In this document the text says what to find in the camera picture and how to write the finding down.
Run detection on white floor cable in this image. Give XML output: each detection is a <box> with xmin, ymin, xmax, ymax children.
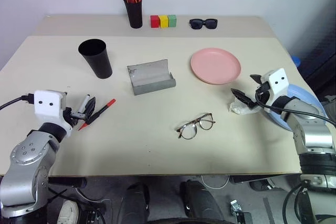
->
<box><xmin>201</xmin><ymin>175</ymin><xmax>229</xmax><ymax>189</ymax></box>

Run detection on black cable loop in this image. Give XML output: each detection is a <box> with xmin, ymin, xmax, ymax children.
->
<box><xmin>282</xmin><ymin>182</ymin><xmax>317</xmax><ymax>224</ymax></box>

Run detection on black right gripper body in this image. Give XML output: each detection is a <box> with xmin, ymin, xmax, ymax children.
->
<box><xmin>247</xmin><ymin>81</ymin><xmax>272</xmax><ymax>109</ymax></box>

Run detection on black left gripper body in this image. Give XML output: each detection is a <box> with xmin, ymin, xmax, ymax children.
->
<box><xmin>62</xmin><ymin>106</ymin><xmax>87</xmax><ymax>128</ymax></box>

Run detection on grey open glasses case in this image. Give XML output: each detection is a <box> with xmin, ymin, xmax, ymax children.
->
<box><xmin>127</xmin><ymin>58</ymin><xmax>177</xmax><ymax>96</ymax></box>

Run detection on tortoiseshell eyeglasses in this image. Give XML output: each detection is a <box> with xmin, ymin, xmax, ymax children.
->
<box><xmin>176</xmin><ymin>112</ymin><xmax>217</xmax><ymax>141</ymax></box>

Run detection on light blue plate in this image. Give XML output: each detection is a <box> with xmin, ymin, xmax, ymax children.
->
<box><xmin>261</xmin><ymin>83</ymin><xmax>329</xmax><ymax>132</ymax></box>

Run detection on red and black pen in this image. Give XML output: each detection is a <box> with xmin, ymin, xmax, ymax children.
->
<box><xmin>78</xmin><ymin>98</ymin><xmax>117</xmax><ymax>132</ymax></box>

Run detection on black pen holder cup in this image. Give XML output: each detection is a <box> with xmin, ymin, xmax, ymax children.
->
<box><xmin>122</xmin><ymin>0</ymin><xmax>144</xmax><ymax>29</ymax></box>

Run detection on dark shoe with white sole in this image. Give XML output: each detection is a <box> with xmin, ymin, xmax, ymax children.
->
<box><xmin>248</xmin><ymin>178</ymin><xmax>279</xmax><ymax>192</ymax></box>

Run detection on pink plate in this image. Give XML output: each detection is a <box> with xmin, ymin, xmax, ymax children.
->
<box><xmin>190</xmin><ymin>47</ymin><xmax>242</xmax><ymax>86</ymax></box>

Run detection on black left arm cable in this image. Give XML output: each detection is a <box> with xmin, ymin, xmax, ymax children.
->
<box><xmin>0</xmin><ymin>93</ymin><xmax>35</xmax><ymax>111</ymax></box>

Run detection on dark rounded shape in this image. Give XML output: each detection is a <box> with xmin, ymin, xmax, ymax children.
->
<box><xmin>179</xmin><ymin>179</ymin><xmax>224</xmax><ymax>224</ymax></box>
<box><xmin>120</xmin><ymin>182</ymin><xmax>151</xmax><ymax>224</ymax></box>

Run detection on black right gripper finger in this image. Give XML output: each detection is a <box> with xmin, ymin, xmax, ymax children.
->
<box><xmin>230</xmin><ymin>87</ymin><xmax>257</xmax><ymax>110</ymax></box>
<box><xmin>249</xmin><ymin>74</ymin><xmax>264</xmax><ymax>86</ymax></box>

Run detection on empty black cup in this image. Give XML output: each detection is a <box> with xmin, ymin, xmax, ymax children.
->
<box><xmin>78</xmin><ymin>38</ymin><xmax>113</xmax><ymax>80</ymax></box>

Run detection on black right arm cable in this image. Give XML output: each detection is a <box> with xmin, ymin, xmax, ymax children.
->
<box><xmin>255</xmin><ymin>90</ymin><xmax>336</xmax><ymax>128</ymax></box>

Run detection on blue round object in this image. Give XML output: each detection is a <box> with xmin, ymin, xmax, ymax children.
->
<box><xmin>290</xmin><ymin>55</ymin><xmax>303</xmax><ymax>68</ymax></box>

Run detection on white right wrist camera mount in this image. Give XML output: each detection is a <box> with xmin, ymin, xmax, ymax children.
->
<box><xmin>260</xmin><ymin>68</ymin><xmax>293</xmax><ymax>104</ymax></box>

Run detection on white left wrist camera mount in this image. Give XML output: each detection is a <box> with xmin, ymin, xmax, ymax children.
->
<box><xmin>33</xmin><ymin>90</ymin><xmax>74</xmax><ymax>137</ymax></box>

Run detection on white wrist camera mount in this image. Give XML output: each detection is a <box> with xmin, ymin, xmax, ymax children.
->
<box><xmin>260</xmin><ymin>68</ymin><xmax>293</xmax><ymax>104</ymax></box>
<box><xmin>33</xmin><ymin>90</ymin><xmax>74</xmax><ymax>137</ymax></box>

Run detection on metal caster wheel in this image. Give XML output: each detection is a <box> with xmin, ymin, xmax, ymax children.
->
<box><xmin>229</xmin><ymin>199</ymin><xmax>253</xmax><ymax>224</ymax></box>

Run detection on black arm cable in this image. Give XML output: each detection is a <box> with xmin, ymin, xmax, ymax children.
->
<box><xmin>0</xmin><ymin>93</ymin><xmax>35</xmax><ymax>111</ymax></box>
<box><xmin>255</xmin><ymin>90</ymin><xmax>336</xmax><ymax>128</ymax></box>

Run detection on black sunglasses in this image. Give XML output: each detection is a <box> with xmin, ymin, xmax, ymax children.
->
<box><xmin>189</xmin><ymin>18</ymin><xmax>218</xmax><ymax>30</ymax></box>

